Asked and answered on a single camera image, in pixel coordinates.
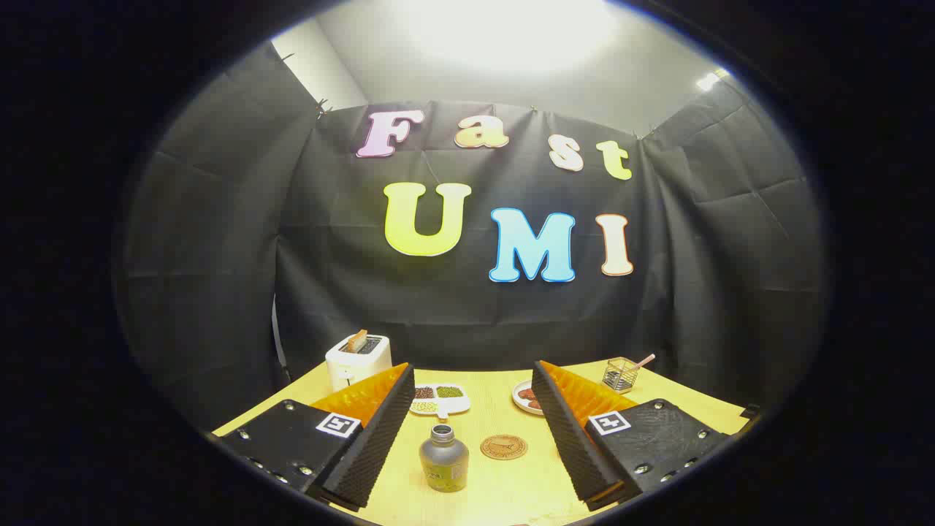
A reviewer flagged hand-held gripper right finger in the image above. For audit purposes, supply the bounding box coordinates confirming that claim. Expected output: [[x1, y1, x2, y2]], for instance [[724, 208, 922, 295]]
[[531, 359, 731, 512]]

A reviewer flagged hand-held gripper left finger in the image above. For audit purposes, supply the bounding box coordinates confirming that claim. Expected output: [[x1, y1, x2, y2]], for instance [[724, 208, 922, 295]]
[[212, 363, 416, 512]]

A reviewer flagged round cork coaster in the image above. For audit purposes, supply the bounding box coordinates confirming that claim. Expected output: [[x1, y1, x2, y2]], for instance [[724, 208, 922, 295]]
[[480, 435, 528, 460]]

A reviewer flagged silver bottle green label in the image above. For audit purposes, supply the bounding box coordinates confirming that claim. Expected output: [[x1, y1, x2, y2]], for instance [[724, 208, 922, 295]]
[[419, 424, 470, 493]]

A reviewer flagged white round plate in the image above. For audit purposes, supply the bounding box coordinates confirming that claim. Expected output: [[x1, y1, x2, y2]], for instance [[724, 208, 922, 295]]
[[511, 378, 545, 416]]

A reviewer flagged white toaster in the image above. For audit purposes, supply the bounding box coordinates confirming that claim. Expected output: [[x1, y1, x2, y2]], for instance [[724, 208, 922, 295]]
[[325, 335, 392, 393]]

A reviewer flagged white divided dish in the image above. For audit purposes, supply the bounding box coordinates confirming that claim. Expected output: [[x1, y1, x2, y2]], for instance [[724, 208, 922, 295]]
[[409, 384, 471, 421]]

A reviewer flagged wooden table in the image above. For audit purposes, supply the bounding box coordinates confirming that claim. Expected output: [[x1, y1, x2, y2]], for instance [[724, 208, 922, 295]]
[[212, 358, 753, 526]]

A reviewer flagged black backdrop cloth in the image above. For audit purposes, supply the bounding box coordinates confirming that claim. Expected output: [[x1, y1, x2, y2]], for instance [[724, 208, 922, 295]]
[[121, 40, 830, 432]]

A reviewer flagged wire mesh holder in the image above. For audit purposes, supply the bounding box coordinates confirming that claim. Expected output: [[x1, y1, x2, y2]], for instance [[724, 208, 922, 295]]
[[602, 357, 640, 395]]

